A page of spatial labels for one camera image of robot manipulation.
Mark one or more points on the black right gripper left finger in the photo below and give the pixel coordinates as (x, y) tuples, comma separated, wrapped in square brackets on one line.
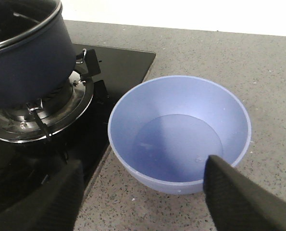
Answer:
[(52, 207)]

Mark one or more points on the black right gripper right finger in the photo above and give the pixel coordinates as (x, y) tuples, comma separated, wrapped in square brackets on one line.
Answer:
[(238, 204)]

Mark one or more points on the light blue plastic bowl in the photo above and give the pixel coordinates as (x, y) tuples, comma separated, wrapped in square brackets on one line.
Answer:
[(163, 131)]

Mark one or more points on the black metal pot support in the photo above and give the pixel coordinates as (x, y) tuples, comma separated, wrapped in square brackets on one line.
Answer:
[(49, 115)]

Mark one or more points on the dark blue cooking pot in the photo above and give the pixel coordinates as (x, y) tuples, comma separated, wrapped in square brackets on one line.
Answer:
[(36, 52)]

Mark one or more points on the black glass gas cooktop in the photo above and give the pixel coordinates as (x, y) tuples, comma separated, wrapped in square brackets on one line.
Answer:
[(25, 167)]

